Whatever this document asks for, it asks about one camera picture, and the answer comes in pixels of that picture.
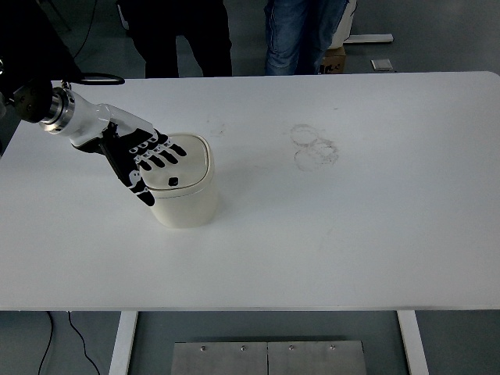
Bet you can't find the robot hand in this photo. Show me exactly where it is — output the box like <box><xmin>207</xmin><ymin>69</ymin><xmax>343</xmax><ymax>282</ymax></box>
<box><xmin>64</xmin><ymin>95</ymin><xmax>188</xmax><ymax>207</ymax></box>

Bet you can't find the cream lidded trash bin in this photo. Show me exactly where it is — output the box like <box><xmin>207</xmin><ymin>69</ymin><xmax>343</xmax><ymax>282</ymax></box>
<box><xmin>138</xmin><ymin>133</ymin><xmax>220</xmax><ymax>230</ymax></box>

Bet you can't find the person in black trousers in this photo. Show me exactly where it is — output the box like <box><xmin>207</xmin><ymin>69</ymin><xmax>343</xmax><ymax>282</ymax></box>
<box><xmin>116</xmin><ymin>0</ymin><xmax>234</xmax><ymax>78</ymax></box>

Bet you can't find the person in dark clothes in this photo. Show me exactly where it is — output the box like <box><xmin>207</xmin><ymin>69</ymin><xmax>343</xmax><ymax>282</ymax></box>
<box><xmin>0</xmin><ymin>0</ymin><xmax>84</xmax><ymax>81</ymax></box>

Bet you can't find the white table leg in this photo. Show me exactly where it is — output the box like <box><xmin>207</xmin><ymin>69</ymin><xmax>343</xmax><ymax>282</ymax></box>
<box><xmin>108</xmin><ymin>311</ymin><xmax>139</xmax><ymax>375</ymax></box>
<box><xmin>397</xmin><ymin>310</ymin><xmax>430</xmax><ymax>375</ymax></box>

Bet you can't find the person in blue jeans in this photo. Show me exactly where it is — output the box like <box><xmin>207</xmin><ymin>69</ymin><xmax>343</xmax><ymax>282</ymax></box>
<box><xmin>262</xmin><ymin>0</ymin><xmax>349</xmax><ymax>77</ymax></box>

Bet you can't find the brown cardboard box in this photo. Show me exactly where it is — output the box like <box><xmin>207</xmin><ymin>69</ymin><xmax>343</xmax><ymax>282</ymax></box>
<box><xmin>318</xmin><ymin>45</ymin><xmax>348</xmax><ymax>75</ymax></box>

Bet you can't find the grey metal plate with screws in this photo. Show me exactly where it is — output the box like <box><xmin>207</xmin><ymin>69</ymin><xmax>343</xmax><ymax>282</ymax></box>
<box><xmin>170</xmin><ymin>341</ymin><xmax>269</xmax><ymax>375</ymax></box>
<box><xmin>267</xmin><ymin>341</ymin><xmax>367</xmax><ymax>375</ymax></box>

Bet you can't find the white furniture base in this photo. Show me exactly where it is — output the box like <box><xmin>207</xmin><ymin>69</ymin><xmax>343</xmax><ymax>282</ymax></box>
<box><xmin>330</xmin><ymin>0</ymin><xmax>395</xmax><ymax>50</ymax></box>

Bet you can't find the thin black hanging cable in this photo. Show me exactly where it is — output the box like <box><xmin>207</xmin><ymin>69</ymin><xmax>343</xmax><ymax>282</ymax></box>
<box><xmin>72</xmin><ymin>0</ymin><xmax>97</xmax><ymax>59</ymax></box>

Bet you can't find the black floor cable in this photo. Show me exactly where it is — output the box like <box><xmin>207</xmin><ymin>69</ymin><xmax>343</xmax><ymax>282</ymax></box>
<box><xmin>68</xmin><ymin>311</ymin><xmax>105</xmax><ymax>375</ymax></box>
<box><xmin>37</xmin><ymin>311</ymin><xmax>54</xmax><ymax>375</ymax></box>

